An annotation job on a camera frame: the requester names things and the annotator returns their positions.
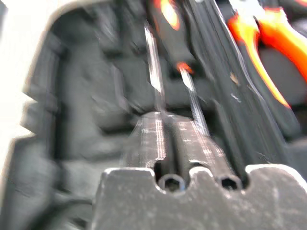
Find black and orange screwdriver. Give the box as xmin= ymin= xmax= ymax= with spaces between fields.
xmin=147 ymin=0 xmax=210 ymax=138

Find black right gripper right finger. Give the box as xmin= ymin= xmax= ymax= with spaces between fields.
xmin=171 ymin=119 xmax=232 ymax=179

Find orange handled pliers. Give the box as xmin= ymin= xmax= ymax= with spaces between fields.
xmin=226 ymin=0 xmax=307 ymax=110

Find silver shaft screwdriver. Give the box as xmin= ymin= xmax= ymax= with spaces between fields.
xmin=143 ymin=23 xmax=166 ymax=114

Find black plastic tool case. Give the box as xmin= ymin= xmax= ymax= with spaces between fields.
xmin=3 ymin=0 xmax=307 ymax=230

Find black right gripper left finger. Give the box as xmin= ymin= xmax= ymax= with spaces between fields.
xmin=123 ymin=111 xmax=169 ymax=169

